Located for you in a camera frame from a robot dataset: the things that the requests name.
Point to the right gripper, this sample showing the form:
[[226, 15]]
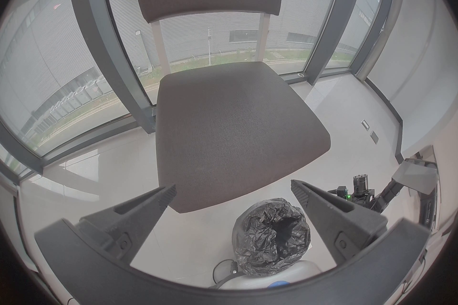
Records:
[[361, 200]]

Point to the black plastic bag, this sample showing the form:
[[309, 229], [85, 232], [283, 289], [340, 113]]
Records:
[[264, 242]]

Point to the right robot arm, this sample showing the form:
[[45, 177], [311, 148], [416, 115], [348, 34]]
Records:
[[415, 176]]

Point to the window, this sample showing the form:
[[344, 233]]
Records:
[[89, 28]]

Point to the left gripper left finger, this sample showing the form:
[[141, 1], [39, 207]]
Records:
[[128, 223]]

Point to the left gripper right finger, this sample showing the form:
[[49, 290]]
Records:
[[336, 221]]

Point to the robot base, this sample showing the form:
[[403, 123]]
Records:
[[286, 276]]

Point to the grey chair with white legs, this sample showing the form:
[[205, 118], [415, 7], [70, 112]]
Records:
[[232, 139]]

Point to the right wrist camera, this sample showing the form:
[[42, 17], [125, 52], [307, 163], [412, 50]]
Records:
[[342, 192]]

